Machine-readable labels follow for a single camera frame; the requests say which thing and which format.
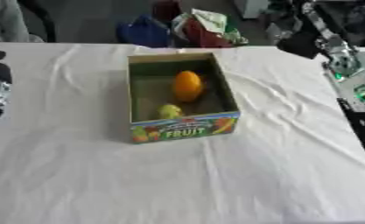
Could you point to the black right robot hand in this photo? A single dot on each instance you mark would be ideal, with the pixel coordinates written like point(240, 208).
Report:
point(300, 43)

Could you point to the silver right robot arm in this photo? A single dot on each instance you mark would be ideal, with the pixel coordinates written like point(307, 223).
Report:
point(358, 87)

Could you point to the cardboard box with fruit print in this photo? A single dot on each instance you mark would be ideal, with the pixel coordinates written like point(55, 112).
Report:
point(182, 131)

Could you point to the person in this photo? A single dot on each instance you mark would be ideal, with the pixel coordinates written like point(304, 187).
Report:
point(6, 20)

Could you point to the black chair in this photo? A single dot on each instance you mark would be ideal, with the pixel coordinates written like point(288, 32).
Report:
point(44, 20)

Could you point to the white and green bag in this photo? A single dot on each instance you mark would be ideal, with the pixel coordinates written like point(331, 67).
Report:
point(213, 22)

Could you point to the orange toy fruit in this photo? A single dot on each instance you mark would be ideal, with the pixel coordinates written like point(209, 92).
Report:
point(187, 85)

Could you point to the dark red bag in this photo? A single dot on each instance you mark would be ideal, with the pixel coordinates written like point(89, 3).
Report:
point(165, 10)

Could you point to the yellow-green toy fruit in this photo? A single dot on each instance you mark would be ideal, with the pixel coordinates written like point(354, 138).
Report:
point(169, 111)

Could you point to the blue bag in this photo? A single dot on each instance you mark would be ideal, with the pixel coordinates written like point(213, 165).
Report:
point(147, 33)

